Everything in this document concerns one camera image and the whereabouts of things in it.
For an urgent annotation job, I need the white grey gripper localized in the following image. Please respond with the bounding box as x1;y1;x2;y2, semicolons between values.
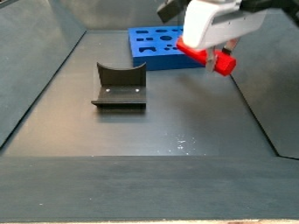
182;0;267;72

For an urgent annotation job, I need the red hexagonal prism peg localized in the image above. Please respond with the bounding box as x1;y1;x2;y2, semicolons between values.
177;38;238;76

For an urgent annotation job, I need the blue foam shape-sorting block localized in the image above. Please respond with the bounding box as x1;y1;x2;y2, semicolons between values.
129;25;202;71

